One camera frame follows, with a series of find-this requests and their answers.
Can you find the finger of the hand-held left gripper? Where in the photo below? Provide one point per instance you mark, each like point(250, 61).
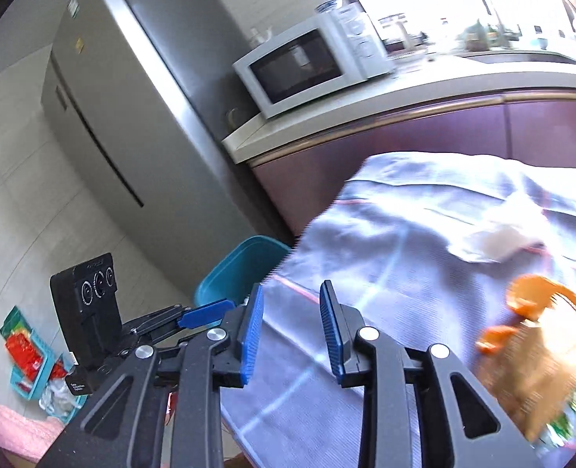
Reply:
point(205, 314)

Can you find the grey checked table cloth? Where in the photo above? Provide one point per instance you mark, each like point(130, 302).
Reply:
point(390, 234)

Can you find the green filled bag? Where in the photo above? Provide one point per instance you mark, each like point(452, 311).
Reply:
point(478, 36)

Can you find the large orange peel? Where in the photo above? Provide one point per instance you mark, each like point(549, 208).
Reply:
point(529, 292)

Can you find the blue patterned white bowl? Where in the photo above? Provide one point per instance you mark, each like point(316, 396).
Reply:
point(329, 6)

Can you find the red packet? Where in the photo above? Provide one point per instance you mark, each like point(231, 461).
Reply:
point(24, 351)

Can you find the white microwave oven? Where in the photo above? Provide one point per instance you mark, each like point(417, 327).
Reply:
point(297, 68)

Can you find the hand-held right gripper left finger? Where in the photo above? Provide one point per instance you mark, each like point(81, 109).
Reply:
point(251, 336)

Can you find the glass kettle with lid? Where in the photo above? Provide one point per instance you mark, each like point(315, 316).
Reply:
point(397, 31)

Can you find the white plastic holder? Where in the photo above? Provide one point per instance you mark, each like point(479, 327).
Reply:
point(261, 36)

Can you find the round grey wall fitting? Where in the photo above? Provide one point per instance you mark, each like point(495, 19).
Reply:
point(234, 117)

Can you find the large white tissue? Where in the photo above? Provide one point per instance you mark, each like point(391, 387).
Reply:
point(497, 234)

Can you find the kitchen counter with purple cabinets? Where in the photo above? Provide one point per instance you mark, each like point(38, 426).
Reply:
point(414, 131)

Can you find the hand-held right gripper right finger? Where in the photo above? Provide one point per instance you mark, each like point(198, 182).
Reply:
point(331, 336)

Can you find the brown snack bag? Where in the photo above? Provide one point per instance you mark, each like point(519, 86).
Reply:
point(541, 370)

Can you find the clear green-print plastic wrapper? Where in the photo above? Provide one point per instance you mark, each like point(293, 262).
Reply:
point(568, 419)

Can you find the teal floor basket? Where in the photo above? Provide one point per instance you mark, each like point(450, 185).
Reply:
point(37, 385)

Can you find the small orange peel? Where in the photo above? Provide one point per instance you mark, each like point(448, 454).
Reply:
point(496, 341)

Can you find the silver refrigerator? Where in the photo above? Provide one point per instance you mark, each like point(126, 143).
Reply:
point(136, 87)

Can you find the teal plastic bin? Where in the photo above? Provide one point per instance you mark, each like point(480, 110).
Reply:
point(239, 268)

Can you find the steel sink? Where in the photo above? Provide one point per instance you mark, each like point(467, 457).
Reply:
point(526, 58)

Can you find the pink floor mat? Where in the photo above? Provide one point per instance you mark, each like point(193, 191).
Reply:
point(15, 434)

